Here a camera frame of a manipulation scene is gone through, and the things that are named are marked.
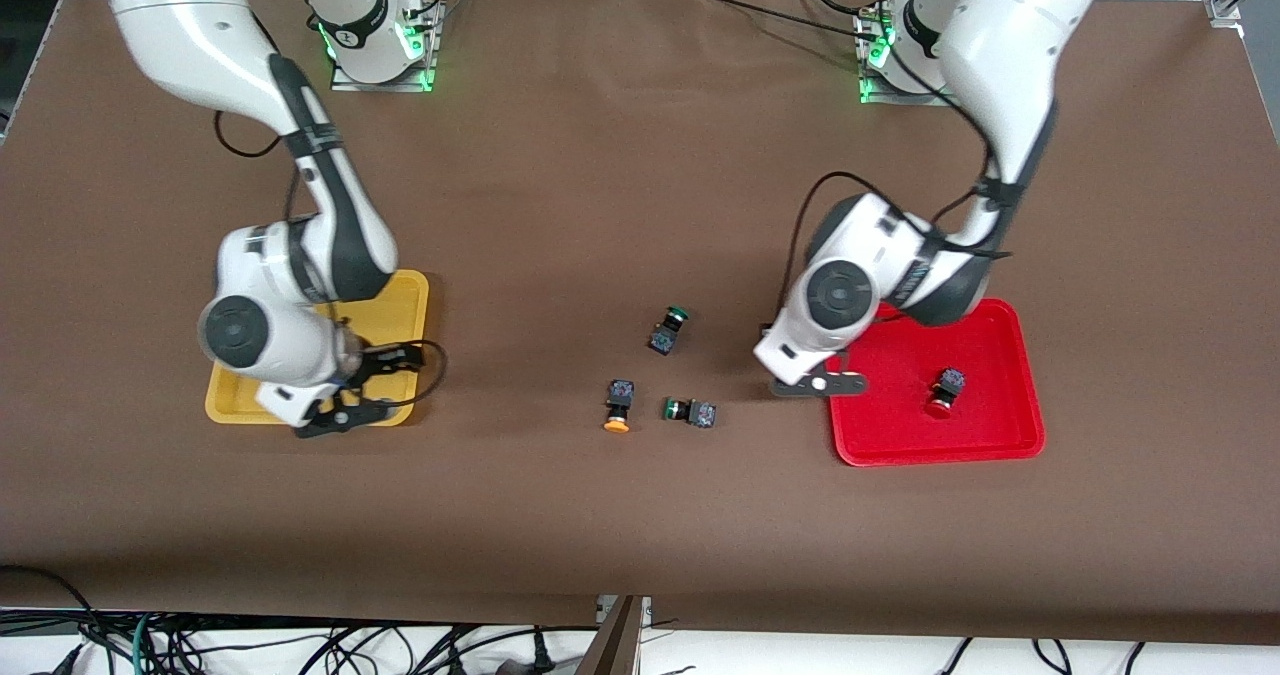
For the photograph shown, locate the yellow plastic tray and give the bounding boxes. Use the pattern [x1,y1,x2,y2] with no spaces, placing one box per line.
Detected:
[205,269,431,427]

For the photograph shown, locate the red push button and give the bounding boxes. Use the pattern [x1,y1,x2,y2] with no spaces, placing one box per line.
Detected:
[923,367,967,420]

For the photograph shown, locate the yellow push button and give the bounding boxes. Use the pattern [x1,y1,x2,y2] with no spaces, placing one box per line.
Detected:
[602,379,637,435]

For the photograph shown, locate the green push button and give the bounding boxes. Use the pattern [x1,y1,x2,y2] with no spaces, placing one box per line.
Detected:
[647,305,693,358]
[661,396,718,430]

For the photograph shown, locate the red plastic tray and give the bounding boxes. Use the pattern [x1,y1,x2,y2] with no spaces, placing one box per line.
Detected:
[819,298,1047,467]

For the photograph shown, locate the brown table cover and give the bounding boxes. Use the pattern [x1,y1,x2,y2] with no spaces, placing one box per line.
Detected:
[0,0,1280,646]

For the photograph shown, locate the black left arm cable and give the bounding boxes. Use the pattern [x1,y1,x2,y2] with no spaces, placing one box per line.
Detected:
[788,170,1013,306]

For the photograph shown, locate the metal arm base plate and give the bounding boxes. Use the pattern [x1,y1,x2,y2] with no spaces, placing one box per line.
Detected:
[855,10,966,108]
[330,0,438,94]

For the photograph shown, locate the silver post bracket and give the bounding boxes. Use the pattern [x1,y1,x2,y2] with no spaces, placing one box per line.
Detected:
[596,595,653,628]

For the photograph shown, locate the thick black floor cable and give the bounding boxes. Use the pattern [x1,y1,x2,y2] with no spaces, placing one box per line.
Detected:
[0,563,106,656]

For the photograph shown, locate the black cable on table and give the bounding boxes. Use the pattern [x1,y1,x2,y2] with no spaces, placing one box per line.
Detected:
[690,0,883,42]

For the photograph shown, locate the brown table post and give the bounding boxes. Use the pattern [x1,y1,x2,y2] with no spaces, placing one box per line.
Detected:
[578,595,646,675]

